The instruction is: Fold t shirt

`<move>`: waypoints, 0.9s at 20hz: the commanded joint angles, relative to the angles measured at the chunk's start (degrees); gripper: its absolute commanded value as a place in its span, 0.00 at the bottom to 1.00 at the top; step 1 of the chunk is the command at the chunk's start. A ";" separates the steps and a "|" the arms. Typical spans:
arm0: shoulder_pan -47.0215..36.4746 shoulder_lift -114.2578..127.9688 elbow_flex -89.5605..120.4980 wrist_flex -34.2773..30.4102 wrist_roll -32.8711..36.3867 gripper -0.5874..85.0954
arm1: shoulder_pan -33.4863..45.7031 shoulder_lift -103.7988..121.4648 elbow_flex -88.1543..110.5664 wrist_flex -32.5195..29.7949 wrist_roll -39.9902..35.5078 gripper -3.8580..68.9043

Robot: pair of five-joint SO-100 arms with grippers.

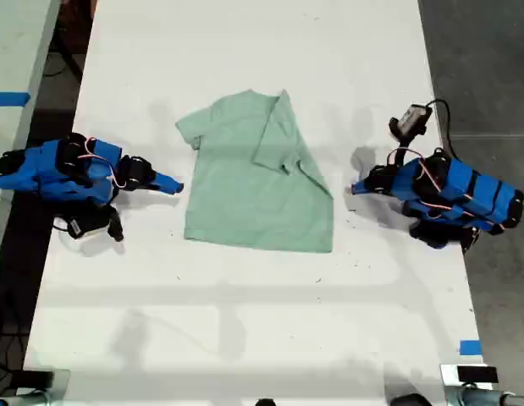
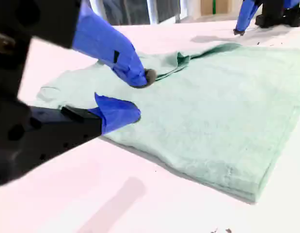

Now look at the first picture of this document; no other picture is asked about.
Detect pale green T-shirt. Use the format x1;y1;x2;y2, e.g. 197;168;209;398
175;88;335;254

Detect long blue tape strip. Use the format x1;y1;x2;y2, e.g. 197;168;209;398
0;91;31;107

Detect white side table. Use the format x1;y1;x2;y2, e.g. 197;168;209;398
0;0;63;276

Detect short blue tape strip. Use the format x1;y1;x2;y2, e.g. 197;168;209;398
459;339;483;357

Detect large black round object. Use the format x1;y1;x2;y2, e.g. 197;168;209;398
389;392;434;406

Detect black box on white plate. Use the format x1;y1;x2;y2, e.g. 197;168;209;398
439;363;499;391

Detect black box at table corner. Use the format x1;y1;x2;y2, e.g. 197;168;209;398
14;369;72;398

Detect metal table clamp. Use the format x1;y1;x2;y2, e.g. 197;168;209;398
445;385;524;406
0;387;51;406

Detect arm red white wire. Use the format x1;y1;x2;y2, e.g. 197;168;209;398
77;136;128;190
386;146;474;217

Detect camera black stalk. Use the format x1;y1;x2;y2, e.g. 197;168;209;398
394;138;416;168

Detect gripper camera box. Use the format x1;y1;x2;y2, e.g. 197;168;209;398
64;206;125;243
389;104;434;143

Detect camera black cable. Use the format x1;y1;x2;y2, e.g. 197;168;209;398
426;99;454;158

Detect camera white cable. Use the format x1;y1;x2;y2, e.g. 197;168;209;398
52;216;83;251

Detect black floor cable loop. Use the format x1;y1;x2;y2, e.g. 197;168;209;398
43;25;84;82

